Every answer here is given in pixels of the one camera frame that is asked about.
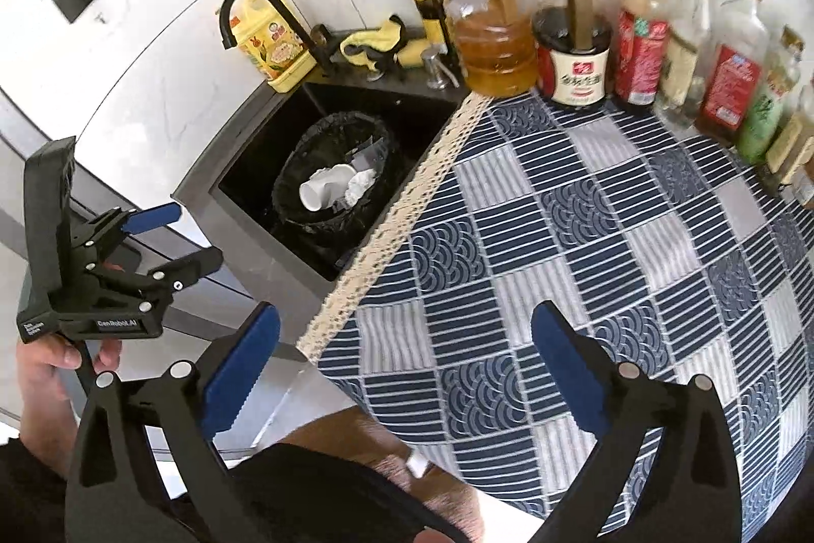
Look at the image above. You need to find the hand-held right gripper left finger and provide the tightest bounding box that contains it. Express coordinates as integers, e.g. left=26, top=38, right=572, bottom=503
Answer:
left=64, top=301, right=284, bottom=543

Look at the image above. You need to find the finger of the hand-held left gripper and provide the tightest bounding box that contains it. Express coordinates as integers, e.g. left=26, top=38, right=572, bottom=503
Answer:
left=89, top=247, right=223, bottom=305
left=70, top=203, right=182, bottom=254

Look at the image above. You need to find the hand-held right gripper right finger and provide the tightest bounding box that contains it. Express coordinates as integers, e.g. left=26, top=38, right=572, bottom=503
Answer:
left=528, top=300, right=742, bottom=543

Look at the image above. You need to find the white paper cup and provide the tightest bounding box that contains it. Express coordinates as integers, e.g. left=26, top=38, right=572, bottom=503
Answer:
left=299, top=164, right=358, bottom=213

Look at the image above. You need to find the black trash bin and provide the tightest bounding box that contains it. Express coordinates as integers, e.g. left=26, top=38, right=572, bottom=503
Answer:
left=272, top=111, right=398, bottom=245

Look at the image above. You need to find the white tissue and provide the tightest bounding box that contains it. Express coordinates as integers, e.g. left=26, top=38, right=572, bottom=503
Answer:
left=343, top=169, right=379, bottom=204

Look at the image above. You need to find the person's left forearm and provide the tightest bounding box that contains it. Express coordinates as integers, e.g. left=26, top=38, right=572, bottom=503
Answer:
left=0, top=428, right=71, bottom=543

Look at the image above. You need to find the person's left hand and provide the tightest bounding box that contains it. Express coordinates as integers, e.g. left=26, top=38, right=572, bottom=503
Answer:
left=16, top=336, right=123, bottom=445

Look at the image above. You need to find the black sink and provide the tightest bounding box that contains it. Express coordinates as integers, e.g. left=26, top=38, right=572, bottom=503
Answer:
left=216, top=78, right=468, bottom=283

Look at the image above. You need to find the blue patterned tablecloth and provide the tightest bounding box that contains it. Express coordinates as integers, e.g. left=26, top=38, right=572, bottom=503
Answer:
left=296, top=88, right=814, bottom=543

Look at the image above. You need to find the yellow dish soap bottle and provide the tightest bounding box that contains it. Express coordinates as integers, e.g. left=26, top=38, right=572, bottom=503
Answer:
left=229, top=0, right=319, bottom=94

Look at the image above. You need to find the black faucet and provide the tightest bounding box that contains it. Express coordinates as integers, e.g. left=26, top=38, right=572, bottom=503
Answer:
left=219, top=0, right=338, bottom=73

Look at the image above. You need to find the yellow cloth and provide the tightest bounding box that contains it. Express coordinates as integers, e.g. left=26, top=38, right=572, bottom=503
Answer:
left=340, top=15, right=433, bottom=70

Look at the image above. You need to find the small brown powder jar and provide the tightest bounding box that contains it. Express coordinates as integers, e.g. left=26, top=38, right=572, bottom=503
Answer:
left=789, top=167, right=814, bottom=210

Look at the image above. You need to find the large cooking oil bottle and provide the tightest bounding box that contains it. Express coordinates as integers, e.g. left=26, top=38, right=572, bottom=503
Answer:
left=444, top=0, right=538, bottom=99

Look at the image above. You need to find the green label oil bottle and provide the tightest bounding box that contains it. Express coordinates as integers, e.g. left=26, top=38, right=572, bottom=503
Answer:
left=736, top=26, right=805, bottom=165

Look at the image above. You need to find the gold cap seasoning bottle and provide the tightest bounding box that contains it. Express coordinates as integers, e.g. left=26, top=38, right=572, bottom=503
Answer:
left=763, top=78, right=814, bottom=184

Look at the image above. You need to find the clear bottle beige label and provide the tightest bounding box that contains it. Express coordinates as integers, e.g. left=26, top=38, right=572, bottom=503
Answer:
left=655, top=0, right=719, bottom=130

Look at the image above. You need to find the red label sauce bottle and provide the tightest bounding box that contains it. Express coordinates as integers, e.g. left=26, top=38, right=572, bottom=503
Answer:
left=612, top=0, right=672, bottom=111

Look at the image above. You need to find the metal soap dispenser pump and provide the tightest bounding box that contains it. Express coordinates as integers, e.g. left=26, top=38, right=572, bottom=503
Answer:
left=420, top=43, right=462, bottom=91

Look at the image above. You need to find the red label cooking wine bottle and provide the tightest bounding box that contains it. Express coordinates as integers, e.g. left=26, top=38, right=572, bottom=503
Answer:
left=693, top=0, right=770, bottom=146

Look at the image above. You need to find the soy sauce jug gold handle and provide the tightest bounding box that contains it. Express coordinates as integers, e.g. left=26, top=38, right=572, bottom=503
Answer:
left=531, top=0, right=615, bottom=112

